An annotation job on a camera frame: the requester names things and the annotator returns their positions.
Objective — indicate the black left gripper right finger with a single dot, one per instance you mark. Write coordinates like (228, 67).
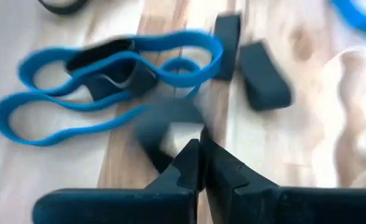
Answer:
(294, 208)

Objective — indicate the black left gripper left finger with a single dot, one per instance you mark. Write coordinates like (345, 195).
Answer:
(123, 208)

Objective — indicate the wide cream rubber band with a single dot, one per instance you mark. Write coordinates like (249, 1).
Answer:
(350, 93)

